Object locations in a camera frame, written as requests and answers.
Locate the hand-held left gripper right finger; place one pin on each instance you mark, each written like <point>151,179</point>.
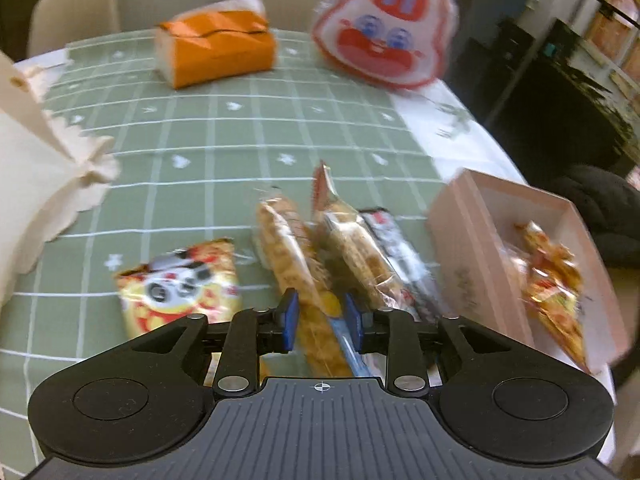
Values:
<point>354,322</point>

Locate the gold orange snack packet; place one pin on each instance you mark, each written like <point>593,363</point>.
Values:
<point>545,250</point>

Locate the green checked tablecloth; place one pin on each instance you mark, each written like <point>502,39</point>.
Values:
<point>200,125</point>

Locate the orange tissue box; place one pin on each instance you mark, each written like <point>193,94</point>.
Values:
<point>215,45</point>

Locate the round rice cracker packet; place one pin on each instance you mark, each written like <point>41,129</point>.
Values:
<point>355,245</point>

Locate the white red rabbit bag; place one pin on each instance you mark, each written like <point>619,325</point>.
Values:
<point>385,25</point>

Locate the blue clear snack packet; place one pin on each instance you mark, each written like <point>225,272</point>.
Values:
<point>342,345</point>

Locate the cream cartoon tote bag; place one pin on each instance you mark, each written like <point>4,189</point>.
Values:
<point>30,185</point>

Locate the dark glass tank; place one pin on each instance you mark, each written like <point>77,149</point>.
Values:
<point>565,85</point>

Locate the yellow panda snack packet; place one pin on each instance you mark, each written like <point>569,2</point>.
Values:
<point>175,290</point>

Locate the pink cardboard box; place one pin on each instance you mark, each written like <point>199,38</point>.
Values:
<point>465,260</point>

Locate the peanut brittle bar packet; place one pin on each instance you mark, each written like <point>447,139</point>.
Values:
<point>290,255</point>

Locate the black snack bar packet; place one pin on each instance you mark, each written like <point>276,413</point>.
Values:
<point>405,255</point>

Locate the red green snack packet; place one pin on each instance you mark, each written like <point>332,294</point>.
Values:
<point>560,320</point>

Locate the white floral tablecloth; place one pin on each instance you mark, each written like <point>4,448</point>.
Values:
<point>450,125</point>

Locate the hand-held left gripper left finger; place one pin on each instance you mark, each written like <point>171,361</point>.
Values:
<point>290,320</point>

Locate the black padded jacket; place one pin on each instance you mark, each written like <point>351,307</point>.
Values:
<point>600,210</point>

